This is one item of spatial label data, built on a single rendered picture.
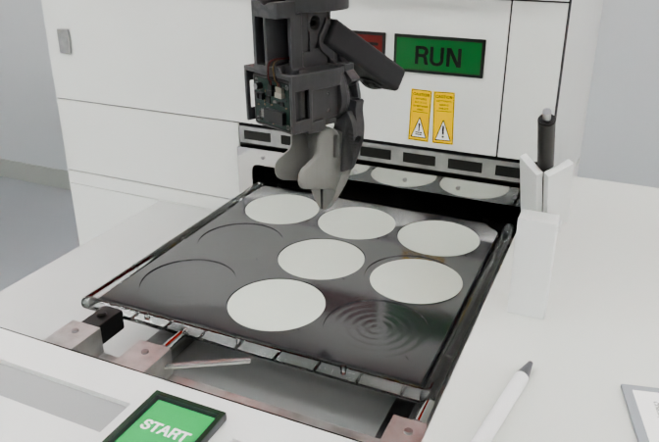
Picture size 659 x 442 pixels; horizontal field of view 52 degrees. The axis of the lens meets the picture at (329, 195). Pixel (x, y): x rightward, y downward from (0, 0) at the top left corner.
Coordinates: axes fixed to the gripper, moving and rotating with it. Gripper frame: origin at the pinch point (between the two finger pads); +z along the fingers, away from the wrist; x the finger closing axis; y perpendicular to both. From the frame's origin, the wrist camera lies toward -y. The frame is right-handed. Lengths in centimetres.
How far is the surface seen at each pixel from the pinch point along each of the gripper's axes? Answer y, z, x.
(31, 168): -57, 88, -294
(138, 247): 5.1, 17.6, -36.4
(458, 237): -18.9, 10.2, 2.1
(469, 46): -26.6, -11.3, -3.9
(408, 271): -7.9, 10.2, 4.0
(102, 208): 0, 21, -62
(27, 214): -41, 97, -257
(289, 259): 0.0, 10.0, -7.0
